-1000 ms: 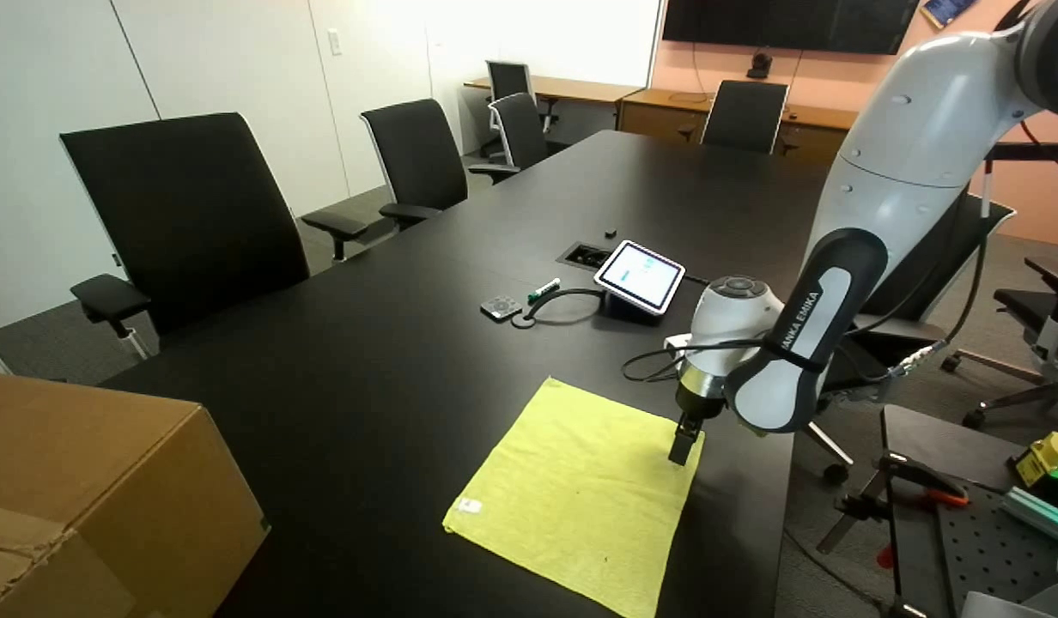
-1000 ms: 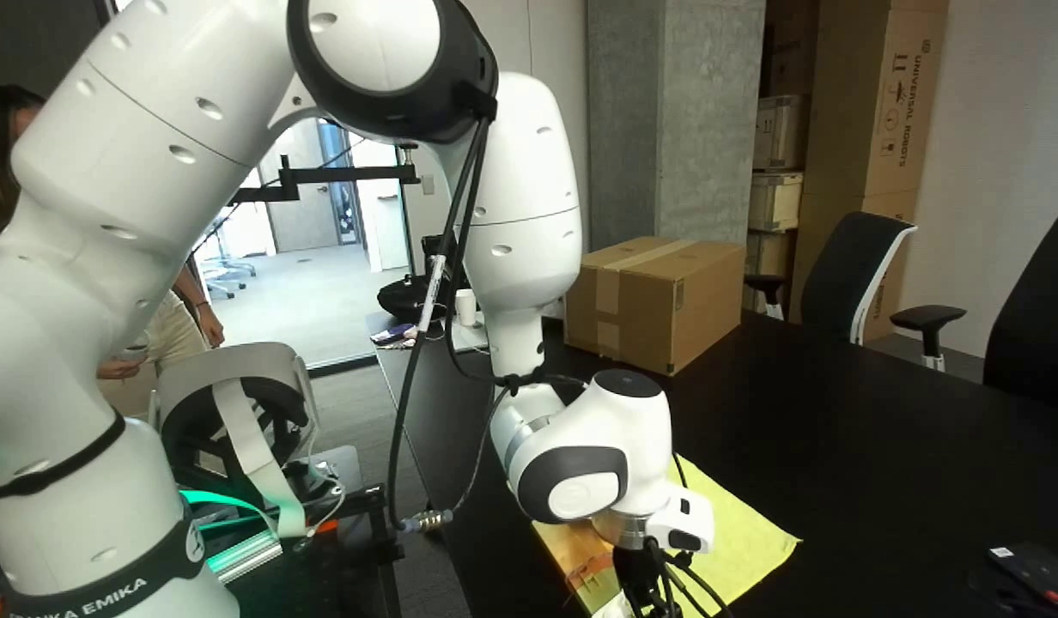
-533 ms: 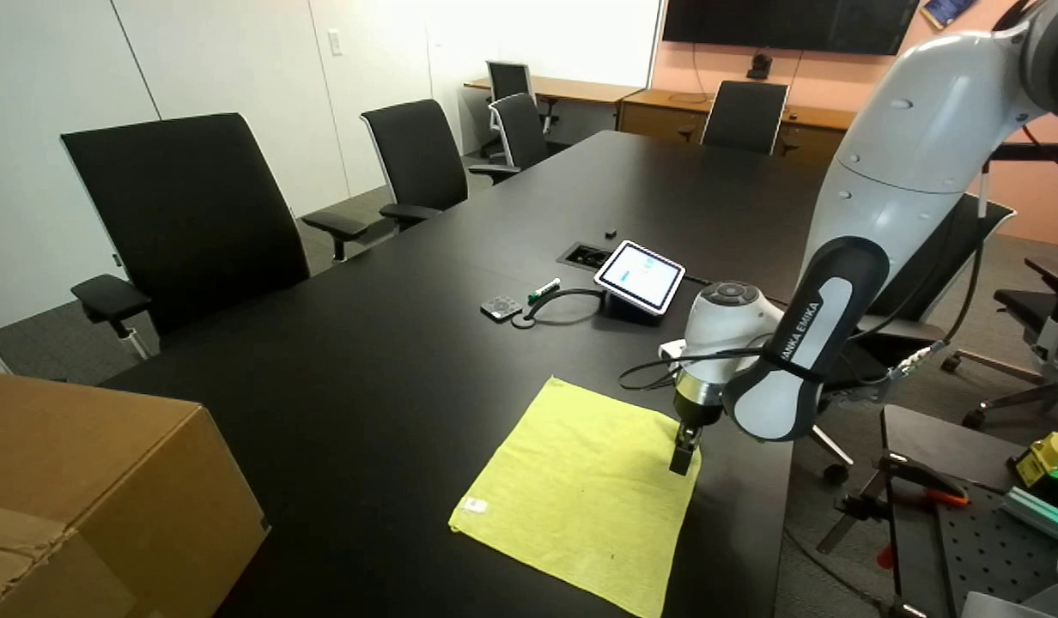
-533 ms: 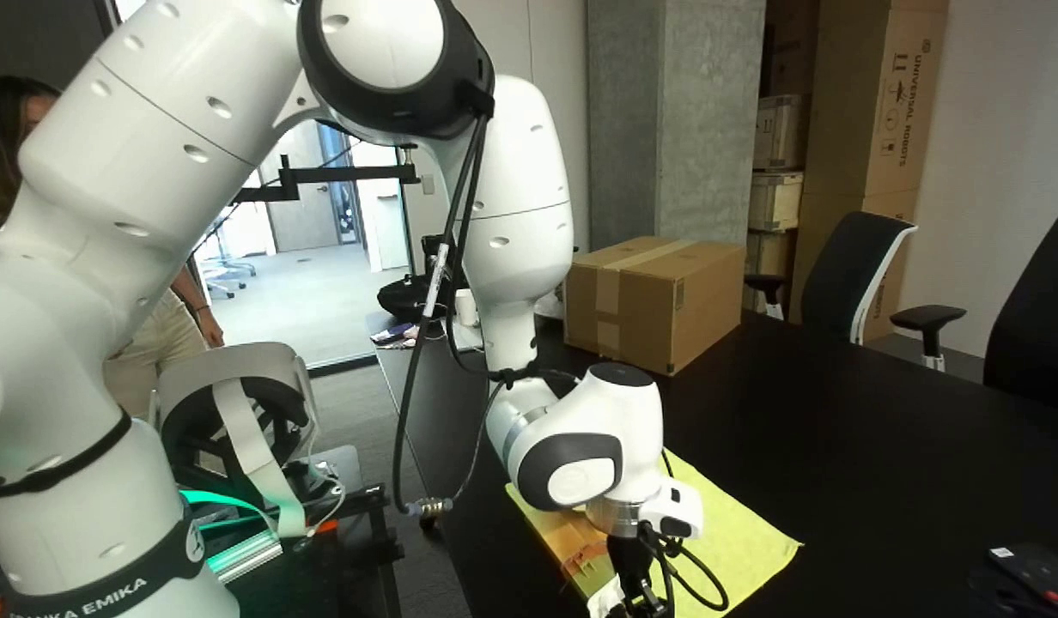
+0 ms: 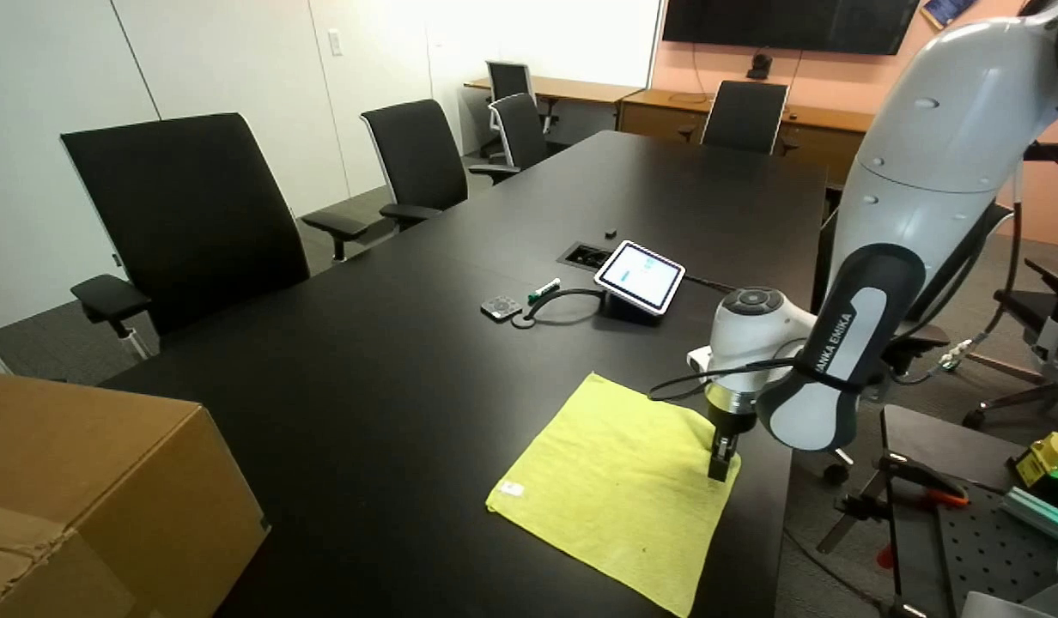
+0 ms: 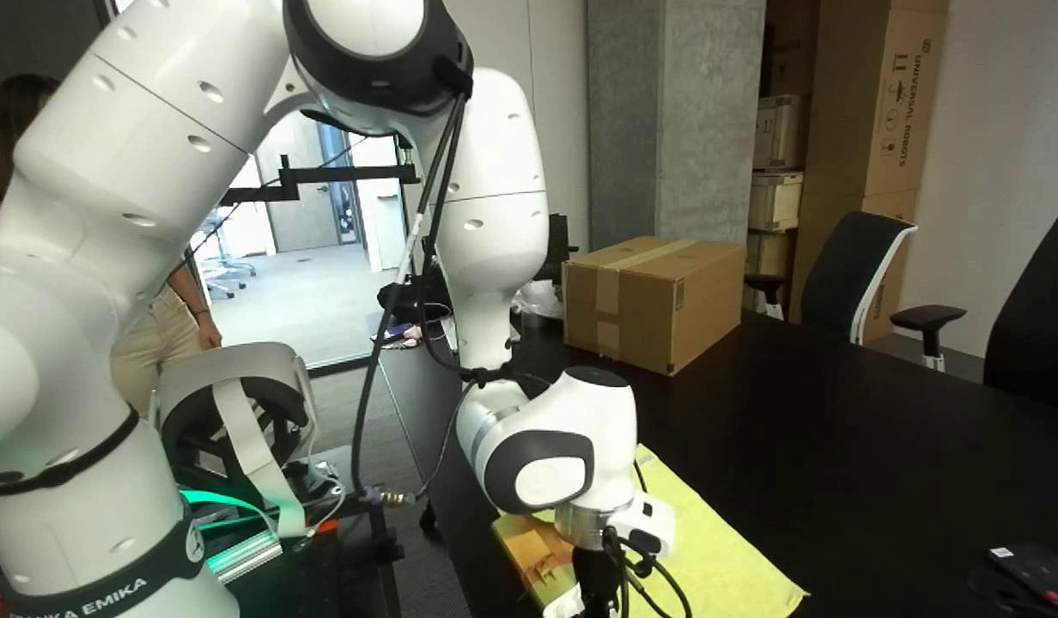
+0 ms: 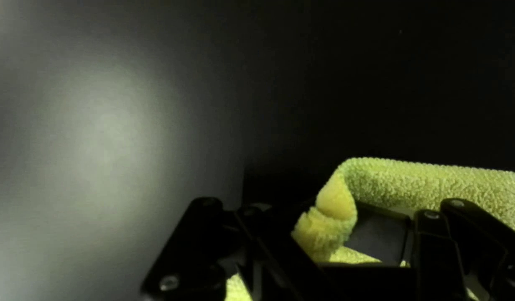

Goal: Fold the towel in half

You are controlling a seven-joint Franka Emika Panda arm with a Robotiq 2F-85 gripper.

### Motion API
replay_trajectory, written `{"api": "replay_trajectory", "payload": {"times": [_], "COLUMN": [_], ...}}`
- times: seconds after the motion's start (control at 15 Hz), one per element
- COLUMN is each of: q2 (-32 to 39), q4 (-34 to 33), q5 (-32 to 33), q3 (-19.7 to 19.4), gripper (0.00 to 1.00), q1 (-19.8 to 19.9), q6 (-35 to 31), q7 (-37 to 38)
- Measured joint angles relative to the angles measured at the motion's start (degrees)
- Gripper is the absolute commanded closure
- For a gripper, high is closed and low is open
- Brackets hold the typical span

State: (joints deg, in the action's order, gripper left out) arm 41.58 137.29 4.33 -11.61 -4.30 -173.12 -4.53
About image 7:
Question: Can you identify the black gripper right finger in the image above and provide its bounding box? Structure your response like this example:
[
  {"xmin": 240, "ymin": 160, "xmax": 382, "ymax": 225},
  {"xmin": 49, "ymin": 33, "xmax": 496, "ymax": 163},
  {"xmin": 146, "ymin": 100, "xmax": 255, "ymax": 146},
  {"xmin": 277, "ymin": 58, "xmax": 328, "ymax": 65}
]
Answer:
[{"xmin": 410, "ymin": 197, "xmax": 515, "ymax": 301}]

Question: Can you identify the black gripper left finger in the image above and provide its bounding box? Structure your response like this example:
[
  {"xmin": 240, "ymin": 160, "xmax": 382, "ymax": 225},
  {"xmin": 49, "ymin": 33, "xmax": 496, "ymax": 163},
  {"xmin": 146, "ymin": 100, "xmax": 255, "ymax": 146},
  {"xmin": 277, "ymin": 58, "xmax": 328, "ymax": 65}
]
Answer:
[{"xmin": 139, "ymin": 195, "xmax": 338, "ymax": 301}]

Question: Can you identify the yellow towel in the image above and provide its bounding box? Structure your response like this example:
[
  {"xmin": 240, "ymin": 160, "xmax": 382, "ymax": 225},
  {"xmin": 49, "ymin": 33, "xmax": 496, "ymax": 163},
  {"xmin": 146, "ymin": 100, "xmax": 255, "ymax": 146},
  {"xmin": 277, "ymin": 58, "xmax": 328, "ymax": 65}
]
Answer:
[{"xmin": 223, "ymin": 155, "xmax": 515, "ymax": 301}]

